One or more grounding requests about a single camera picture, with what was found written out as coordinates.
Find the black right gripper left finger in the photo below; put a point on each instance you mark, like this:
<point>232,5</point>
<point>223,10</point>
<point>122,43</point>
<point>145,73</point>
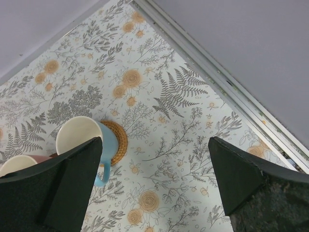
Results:
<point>51,196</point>

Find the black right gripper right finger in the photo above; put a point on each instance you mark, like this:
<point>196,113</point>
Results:
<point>258,195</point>

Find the pink mug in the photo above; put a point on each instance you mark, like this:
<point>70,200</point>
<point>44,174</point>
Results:
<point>20,162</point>

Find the light blue mug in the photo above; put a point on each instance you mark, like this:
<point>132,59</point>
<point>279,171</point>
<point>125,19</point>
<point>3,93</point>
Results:
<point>80,129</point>

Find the woven rattan coaster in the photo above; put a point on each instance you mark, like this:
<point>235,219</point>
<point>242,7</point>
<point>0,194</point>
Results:
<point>122,139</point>

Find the aluminium side floor rail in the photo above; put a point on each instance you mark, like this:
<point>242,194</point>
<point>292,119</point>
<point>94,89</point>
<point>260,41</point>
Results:
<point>258,118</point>

